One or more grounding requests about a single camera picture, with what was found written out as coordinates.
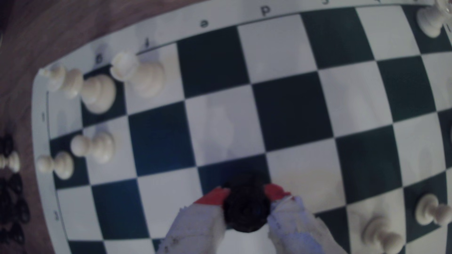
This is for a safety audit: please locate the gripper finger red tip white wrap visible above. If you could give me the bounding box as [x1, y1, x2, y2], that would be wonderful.
[264, 183, 348, 254]
[156, 187, 231, 254]

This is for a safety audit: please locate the black chess piece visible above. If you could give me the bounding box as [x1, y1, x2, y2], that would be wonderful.
[0, 174, 24, 199]
[0, 134, 16, 158]
[0, 224, 26, 247]
[0, 198, 31, 225]
[222, 172, 272, 233]

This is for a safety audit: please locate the white chess pawn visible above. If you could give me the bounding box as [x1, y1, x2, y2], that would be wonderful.
[0, 151, 21, 173]
[415, 193, 452, 226]
[70, 132, 116, 164]
[362, 215, 405, 254]
[36, 151, 75, 180]

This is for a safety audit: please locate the white chess rook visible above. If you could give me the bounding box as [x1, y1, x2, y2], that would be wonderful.
[110, 51, 166, 99]

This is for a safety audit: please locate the tall white chess piece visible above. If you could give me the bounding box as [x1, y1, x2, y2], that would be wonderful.
[39, 63, 117, 115]

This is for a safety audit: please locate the black and white chessboard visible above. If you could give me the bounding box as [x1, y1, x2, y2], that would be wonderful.
[31, 0, 452, 254]

